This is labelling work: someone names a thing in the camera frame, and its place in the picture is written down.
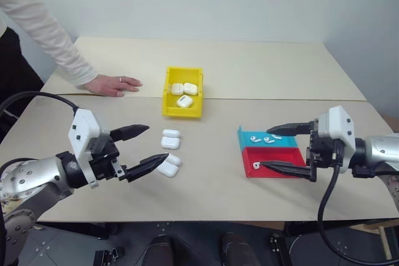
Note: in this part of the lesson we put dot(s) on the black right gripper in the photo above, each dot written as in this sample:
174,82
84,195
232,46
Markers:
324,154

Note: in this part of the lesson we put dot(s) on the white earbud case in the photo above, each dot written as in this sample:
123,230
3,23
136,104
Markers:
170,168
170,141

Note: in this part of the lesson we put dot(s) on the red plastic tray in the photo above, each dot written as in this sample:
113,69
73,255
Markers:
280,154

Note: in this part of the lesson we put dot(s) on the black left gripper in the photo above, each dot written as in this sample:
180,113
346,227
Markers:
104,160

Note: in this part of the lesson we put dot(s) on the person's cream sleeved forearm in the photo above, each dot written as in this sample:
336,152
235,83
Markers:
46,35

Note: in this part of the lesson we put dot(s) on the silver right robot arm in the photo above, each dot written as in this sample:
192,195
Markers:
380,150

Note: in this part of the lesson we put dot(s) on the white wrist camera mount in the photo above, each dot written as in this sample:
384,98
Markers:
336,126
84,129

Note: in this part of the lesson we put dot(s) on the yellow plastic bin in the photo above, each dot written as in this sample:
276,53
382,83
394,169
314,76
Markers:
170,110

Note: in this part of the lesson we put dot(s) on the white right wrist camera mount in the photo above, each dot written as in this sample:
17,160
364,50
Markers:
336,126

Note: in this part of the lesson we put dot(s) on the white earbud case bottom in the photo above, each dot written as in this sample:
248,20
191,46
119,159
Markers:
170,168

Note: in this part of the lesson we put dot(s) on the teal plastic tray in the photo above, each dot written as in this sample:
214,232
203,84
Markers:
290,142

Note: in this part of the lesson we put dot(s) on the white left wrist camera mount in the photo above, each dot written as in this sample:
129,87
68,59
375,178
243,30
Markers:
84,129

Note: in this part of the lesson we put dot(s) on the white plastic charger block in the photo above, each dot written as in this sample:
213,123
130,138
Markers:
177,88
190,88

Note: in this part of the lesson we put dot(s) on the white earbud cases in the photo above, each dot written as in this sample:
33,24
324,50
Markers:
184,101

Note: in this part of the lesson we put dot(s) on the black metal bracket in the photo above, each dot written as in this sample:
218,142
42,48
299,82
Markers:
279,250
109,256

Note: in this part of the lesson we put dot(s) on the person's bare hand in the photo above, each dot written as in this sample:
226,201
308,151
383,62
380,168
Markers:
109,85

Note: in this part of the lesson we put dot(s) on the person's dark trousers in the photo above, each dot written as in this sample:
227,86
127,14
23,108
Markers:
15,69

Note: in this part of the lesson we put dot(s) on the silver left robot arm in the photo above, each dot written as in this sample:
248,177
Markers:
31,172

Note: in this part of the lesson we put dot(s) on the wooden beam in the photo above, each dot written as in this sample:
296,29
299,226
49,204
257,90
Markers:
380,224

